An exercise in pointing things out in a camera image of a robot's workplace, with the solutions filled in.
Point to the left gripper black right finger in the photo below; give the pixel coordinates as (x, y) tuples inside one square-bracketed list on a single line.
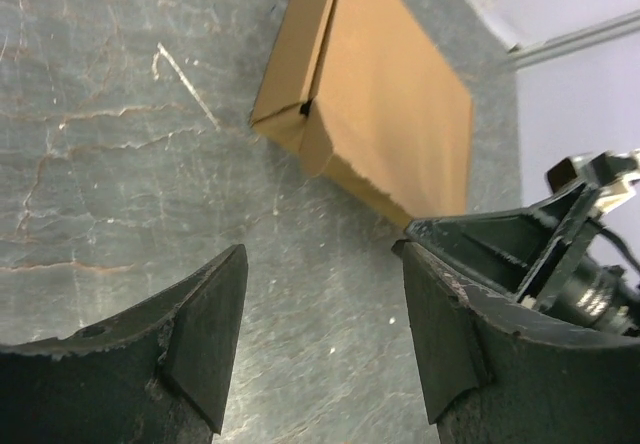
[(492, 371)]

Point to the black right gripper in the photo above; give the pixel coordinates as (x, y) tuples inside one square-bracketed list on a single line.
[(540, 253)]

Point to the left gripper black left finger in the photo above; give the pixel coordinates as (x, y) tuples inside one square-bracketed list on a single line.
[(157, 372)]

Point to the brown cardboard box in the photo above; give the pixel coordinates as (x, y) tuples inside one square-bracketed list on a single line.
[(360, 94)]

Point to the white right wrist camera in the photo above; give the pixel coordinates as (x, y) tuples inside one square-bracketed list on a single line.
[(614, 175)]

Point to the right aluminium corner post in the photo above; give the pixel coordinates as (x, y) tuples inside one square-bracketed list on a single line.
[(576, 41)]

